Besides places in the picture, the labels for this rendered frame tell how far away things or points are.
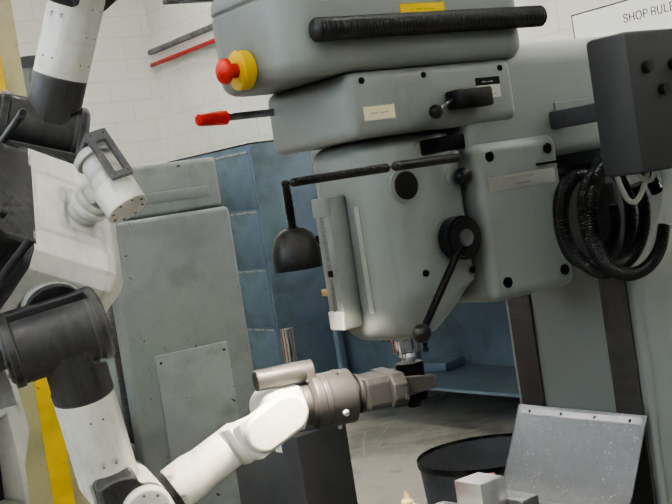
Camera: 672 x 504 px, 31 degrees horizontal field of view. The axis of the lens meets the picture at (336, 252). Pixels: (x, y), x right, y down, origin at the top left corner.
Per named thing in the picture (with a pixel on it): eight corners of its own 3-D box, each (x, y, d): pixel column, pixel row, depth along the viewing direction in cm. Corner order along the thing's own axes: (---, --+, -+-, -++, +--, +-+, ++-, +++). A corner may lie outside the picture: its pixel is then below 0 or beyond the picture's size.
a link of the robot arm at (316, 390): (340, 430, 188) (271, 445, 184) (318, 421, 198) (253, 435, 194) (330, 359, 187) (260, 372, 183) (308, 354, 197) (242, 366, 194)
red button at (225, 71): (227, 83, 177) (223, 56, 177) (214, 87, 180) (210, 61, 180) (246, 81, 179) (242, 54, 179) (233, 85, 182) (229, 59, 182)
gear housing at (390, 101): (357, 138, 177) (347, 71, 177) (272, 156, 197) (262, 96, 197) (521, 117, 196) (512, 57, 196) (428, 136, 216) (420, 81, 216)
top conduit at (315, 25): (322, 39, 169) (319, 14, 169) (306, 45, 173) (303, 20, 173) (549, 24, 194) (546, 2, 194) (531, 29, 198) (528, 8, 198)
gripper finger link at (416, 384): (435, 389, 196) (401, 397, 193) (433, 370, 195) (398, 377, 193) (439, 390, 194) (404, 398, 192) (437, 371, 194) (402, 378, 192)
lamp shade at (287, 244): (267, 274, 174) (260, 232, 173) (285, 269, 180) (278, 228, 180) (313, 268, 171) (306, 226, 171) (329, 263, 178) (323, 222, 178)
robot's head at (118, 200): (93, 234, 179) (124, 197, 175) (59, 182, 182) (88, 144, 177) (124, 229, 185) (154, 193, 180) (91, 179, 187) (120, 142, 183)
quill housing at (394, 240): (399, 345, 183) (368, 137, 181) (324, 342, 200) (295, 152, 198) (491, 322, 193) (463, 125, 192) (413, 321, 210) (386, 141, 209)
